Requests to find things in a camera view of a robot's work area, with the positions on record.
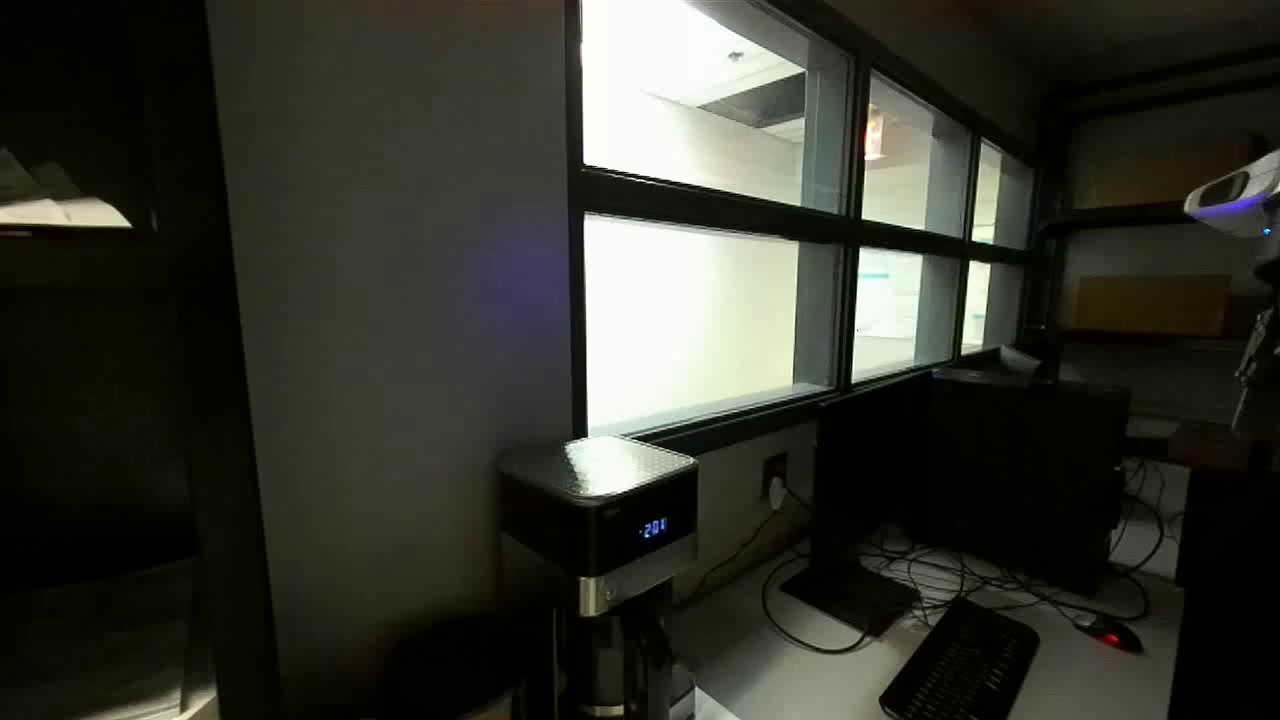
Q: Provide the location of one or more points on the wide brown cardboard box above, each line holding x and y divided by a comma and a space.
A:
1148, 304

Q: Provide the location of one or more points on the black mouse with red light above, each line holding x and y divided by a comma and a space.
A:
1118, 637

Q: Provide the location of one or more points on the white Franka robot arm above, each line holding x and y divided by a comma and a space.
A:
1240, 192

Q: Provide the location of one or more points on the black steel coffee machine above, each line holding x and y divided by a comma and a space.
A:
600, 500

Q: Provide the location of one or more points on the dark shelf unit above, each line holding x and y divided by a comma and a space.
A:
93, 402

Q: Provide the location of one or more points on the glass coffee carafe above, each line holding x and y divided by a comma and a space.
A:
609, 662

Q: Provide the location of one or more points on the black keyboard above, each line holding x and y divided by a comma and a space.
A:
963, 662

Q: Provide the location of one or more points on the white paper sheets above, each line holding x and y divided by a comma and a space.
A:
60, 206

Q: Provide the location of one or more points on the black window frame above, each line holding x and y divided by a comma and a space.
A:
712, 202

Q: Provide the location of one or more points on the wall power outlet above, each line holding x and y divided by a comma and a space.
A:
774, 480

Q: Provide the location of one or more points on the black computer monitor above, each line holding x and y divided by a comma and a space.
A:
867, 466

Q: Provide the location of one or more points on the black storage rack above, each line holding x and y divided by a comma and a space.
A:
1161, 223

